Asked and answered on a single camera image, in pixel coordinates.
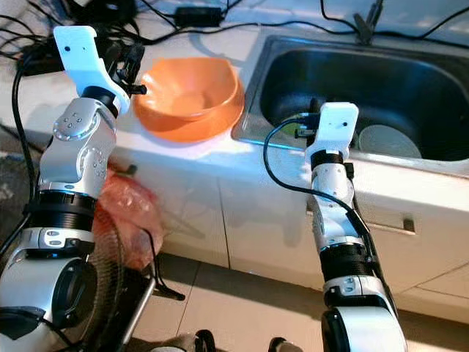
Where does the white kitchen base cabinet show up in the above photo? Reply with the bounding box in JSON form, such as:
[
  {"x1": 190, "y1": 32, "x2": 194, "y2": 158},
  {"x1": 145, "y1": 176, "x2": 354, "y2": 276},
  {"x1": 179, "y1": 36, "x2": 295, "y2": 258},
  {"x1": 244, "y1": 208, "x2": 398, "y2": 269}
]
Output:
[{"x1": 154, "y1": 147, "x2": 469, "y2": 323}]

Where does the green plate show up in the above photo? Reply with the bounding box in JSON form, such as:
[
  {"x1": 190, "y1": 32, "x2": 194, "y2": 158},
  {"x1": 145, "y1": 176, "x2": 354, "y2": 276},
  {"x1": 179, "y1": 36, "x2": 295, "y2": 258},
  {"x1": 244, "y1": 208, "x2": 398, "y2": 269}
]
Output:
[{"x1": 292, "y1": 121, "x2": 313, "y2": 138}]

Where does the black charger block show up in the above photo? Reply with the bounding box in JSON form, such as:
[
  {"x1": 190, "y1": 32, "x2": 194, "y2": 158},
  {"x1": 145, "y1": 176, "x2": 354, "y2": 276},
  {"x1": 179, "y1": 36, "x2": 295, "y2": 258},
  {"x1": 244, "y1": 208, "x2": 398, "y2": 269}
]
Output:
[{"x1": 70, "y1": 0, "x2": 136, "y2": 23}]

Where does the black power adapter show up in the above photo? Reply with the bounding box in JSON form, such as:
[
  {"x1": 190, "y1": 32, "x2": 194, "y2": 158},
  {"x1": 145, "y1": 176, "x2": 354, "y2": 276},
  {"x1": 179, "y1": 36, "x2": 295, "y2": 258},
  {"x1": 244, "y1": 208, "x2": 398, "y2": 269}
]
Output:
[{"x1": 174, "y1": 6, "x2": 224, "y2": 29}]

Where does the white plate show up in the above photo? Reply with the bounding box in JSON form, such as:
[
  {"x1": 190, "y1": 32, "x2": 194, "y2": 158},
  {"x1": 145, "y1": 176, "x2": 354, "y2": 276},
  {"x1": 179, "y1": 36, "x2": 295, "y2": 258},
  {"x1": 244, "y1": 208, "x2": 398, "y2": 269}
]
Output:
[{"x1": 358, "y1": 125, "x2": 422, "y2": 158}]

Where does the stainless steel sink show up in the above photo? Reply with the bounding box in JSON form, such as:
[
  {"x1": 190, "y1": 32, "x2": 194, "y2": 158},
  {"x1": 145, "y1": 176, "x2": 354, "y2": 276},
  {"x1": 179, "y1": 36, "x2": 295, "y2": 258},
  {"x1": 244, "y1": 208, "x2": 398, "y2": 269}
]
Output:
[{"x1": 232, "y1": 35, "x2": 469, "y2": 162}]

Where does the dark metal faucet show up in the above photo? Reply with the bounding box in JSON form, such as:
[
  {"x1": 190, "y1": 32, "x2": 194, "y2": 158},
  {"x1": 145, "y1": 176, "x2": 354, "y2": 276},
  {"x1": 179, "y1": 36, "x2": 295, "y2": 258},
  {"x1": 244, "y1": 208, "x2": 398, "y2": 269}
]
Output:
[{"x1": 352, "y1": 0, "x2": 385, "y2": 45}]

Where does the red plastic bag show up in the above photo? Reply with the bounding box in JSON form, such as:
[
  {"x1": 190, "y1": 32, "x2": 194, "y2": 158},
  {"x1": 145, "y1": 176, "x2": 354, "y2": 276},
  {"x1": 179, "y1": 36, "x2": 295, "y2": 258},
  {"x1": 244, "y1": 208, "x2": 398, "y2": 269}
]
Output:
[{"x1": 95, "y1": 172, "x2": 166, "y2": 272}]

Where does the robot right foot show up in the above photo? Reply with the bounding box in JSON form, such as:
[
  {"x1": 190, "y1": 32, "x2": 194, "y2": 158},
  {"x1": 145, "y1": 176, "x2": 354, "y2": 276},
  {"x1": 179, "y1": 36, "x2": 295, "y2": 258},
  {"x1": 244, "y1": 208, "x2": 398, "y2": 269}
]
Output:
[{"x1": 267, "y1": 337, "x2": 305, "y2": 352}]

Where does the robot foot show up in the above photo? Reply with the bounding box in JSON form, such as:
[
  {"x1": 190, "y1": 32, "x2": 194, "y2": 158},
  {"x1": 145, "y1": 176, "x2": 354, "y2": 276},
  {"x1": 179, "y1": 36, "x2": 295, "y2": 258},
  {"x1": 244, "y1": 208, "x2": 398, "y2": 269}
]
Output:
[
  {"x1": 165, "y1": 330, "x2": 217, "y2": 352},
  {"x1": 267, "y1": 337, "x2": 305, "y2": 352}
]

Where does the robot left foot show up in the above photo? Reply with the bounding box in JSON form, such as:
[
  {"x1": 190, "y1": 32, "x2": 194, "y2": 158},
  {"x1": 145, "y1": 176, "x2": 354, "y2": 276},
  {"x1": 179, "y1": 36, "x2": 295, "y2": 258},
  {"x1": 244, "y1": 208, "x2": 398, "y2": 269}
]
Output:
[{"x1": 165, "y1": 330, "x2": 217, "y2": 352}]

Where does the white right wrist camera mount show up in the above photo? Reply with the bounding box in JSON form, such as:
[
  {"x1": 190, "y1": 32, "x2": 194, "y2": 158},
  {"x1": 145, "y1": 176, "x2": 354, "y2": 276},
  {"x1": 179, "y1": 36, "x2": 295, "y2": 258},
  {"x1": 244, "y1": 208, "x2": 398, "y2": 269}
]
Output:
[{"x1": 304, "y1": 103, "x2": 360, "y2": 166}]

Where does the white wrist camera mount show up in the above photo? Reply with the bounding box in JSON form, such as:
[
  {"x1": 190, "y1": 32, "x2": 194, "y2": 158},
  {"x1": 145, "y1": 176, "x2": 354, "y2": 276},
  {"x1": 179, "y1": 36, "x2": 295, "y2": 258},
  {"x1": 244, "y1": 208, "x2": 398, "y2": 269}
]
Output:
[
  {"x1": 304, "y1": 103, "x2": 360, "y2": 166},
  {"x1": 53, "y1": 26, "x2": 118, "y2": 117}
]

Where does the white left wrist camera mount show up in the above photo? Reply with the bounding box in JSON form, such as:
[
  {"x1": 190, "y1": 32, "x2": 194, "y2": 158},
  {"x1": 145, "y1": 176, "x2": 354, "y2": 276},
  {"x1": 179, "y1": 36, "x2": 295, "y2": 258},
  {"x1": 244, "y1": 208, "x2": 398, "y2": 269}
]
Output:
[{"x1": 53, "y1": 26, "x2": 118, "y2": 117}]

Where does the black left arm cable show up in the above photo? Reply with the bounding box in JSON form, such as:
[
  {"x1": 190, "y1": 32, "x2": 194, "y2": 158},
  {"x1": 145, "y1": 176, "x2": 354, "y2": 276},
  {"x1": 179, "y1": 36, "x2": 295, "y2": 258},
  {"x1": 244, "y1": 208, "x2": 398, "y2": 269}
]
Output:
[{"x1": 0, "y1": 50, "x2": 61, "y2": 257}]

